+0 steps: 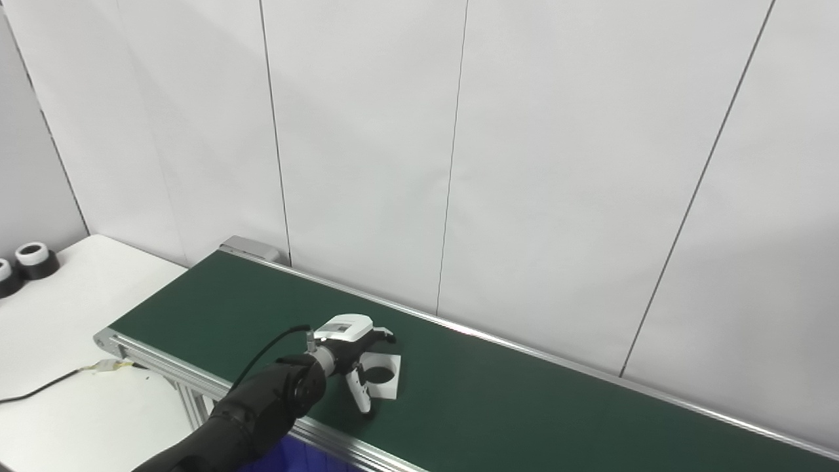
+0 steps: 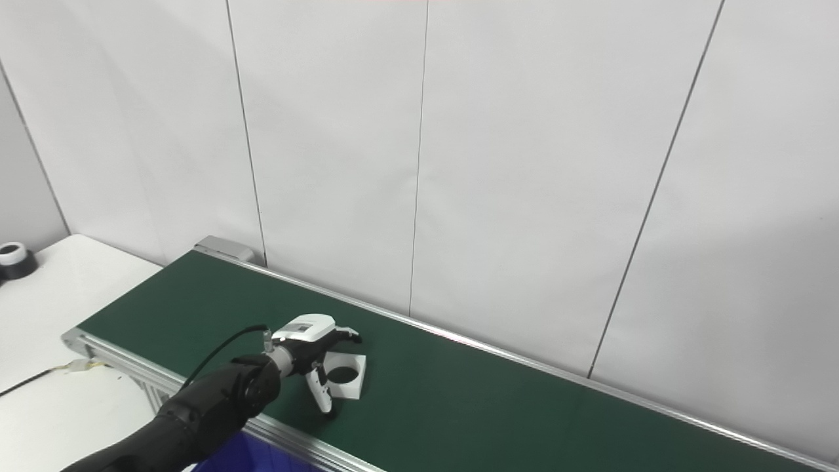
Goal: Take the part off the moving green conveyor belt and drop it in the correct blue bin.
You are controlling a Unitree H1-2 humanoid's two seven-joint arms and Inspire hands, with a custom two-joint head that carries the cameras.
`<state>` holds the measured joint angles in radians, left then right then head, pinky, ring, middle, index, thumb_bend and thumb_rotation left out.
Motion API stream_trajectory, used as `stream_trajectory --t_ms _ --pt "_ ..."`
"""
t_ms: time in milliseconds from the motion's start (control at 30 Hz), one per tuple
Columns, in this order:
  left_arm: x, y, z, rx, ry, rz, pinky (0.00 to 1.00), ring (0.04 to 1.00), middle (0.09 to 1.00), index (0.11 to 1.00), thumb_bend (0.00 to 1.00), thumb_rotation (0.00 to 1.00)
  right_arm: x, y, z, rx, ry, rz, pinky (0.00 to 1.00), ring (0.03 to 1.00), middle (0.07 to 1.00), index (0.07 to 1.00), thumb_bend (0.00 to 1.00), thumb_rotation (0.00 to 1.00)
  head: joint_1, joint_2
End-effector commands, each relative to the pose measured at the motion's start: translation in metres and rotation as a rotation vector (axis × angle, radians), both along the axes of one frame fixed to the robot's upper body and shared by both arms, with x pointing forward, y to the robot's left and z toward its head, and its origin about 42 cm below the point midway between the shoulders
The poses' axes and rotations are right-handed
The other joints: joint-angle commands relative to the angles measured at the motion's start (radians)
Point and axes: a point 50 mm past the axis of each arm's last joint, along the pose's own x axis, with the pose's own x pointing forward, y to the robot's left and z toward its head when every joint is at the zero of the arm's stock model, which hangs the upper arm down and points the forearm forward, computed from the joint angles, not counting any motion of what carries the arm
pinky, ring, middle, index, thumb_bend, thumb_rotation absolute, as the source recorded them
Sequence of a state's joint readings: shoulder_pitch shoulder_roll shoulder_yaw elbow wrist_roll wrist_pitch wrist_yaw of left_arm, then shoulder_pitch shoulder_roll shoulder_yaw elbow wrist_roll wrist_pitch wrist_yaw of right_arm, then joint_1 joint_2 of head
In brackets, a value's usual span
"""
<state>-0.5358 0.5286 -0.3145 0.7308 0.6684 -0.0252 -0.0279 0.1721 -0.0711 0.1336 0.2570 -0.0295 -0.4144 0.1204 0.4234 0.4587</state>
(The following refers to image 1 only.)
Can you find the black white tape roll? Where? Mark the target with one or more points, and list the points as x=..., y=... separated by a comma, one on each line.
x=33, y=257
x=8, y=280

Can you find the green conveyor belt aluminium frame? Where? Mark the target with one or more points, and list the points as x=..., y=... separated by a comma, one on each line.
x=524, y=406

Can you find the blue bin with white parts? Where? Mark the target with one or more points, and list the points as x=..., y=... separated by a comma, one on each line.
x=295, y=459

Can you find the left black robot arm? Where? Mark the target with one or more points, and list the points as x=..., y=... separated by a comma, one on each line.
x=262, y=413

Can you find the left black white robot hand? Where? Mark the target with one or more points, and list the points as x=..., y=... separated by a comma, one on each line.
x=347, y=331

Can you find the white square part with hole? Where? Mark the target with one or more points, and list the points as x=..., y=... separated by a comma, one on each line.
x=391, y=387

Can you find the aluminium conveyor leg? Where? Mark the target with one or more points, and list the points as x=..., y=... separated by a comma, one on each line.
x=193, y=403

